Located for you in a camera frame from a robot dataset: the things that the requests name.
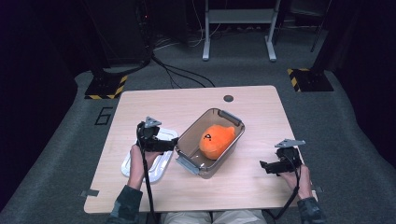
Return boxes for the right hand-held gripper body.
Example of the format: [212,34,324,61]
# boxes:
[274,138,307,174]

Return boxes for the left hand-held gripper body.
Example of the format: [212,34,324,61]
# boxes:
[135,116,163,147]

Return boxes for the white plastic box lid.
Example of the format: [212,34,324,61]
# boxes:
[120,127,179,184]

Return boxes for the clear brown storage box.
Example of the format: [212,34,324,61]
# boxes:
[174,107,247,180]

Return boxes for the orange plush toy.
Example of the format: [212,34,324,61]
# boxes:
[198,123,237,161]

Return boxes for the person's left hand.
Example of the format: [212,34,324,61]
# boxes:
[128,143,162,179]

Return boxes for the person's right hand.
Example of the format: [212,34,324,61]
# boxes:
[277,163,314,201]

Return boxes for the hazard striped black stand base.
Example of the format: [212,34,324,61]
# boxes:
[84,74,129,101]
[286,67,334,93]

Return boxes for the person's beige trousers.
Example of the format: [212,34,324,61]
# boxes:
[160,209,269,224]

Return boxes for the black equipment cabinet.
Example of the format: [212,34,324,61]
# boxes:
[83,0,154,67]

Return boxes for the dark curtain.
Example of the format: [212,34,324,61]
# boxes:
[0,0,94,214]
[323,0,396,167]

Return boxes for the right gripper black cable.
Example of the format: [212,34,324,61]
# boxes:
[264,154,304,221]

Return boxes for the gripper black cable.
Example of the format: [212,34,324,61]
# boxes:
[264,154,304,221]
[135,121,161,224]

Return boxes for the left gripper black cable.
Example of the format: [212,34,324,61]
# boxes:
[135,121,161,224]

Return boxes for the thick black floor cable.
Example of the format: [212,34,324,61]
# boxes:
[102,0,157,77]

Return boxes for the thin black floor cables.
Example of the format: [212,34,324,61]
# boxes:
[151,55,217,89]

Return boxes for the white floor cables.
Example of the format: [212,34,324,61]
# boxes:
[153,0,226,50]

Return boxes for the white metal desk frame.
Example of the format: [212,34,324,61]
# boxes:
[202,0,282,63]

